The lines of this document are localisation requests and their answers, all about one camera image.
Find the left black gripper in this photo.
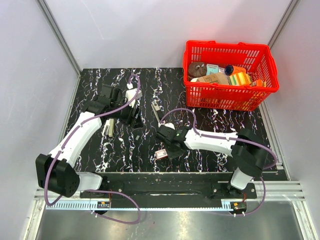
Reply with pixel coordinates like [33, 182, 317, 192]
[111, 97, 144, 130]

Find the red white staple box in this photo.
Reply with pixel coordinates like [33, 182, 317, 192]
[154, 149, 168, 160]

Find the cream white stapler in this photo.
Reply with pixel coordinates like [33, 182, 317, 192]
[102, 118, 115, 138]

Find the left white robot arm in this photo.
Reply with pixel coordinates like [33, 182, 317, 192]
[35, 85, 142, 198]

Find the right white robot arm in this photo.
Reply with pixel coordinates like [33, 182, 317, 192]
[156, 124, 268, 198]

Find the brown cardboard package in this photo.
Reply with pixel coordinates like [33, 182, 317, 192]
[190, 72, 230, 86]

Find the teal white small box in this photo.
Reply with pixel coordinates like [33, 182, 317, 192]
[206, 63, 219, 76]

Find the orange bottle blue cap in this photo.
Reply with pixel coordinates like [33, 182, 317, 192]
[224, 64, 247, 76]

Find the small orange packet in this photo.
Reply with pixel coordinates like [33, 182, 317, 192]
[250, 79, 266, 87]

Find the red plastic shopping basket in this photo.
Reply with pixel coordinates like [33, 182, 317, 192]
[183, 40, 279, 111]

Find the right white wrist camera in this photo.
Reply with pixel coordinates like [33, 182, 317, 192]
[158, 121, 176, 130]

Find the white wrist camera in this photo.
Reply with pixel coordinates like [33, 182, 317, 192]
[158, 121, 176, 130]
[125, 83, 142, 108]

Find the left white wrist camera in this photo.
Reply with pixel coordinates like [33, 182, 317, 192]
[125, 83, 142, 108]

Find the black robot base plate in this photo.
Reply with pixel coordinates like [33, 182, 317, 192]
[79, 171, 258, 209]

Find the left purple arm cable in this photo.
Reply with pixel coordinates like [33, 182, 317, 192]
[43, 73, 142, 225]

